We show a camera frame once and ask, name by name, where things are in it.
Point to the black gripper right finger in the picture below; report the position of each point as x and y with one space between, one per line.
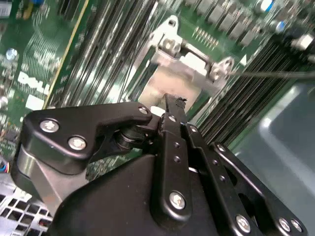
208 155

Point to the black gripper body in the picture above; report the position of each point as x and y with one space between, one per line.
110 204

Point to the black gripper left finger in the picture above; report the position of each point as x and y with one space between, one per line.
103 114

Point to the silver CPU green substrate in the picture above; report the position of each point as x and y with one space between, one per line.
177 91

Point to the metal socket cover frame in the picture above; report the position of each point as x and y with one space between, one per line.
172 65

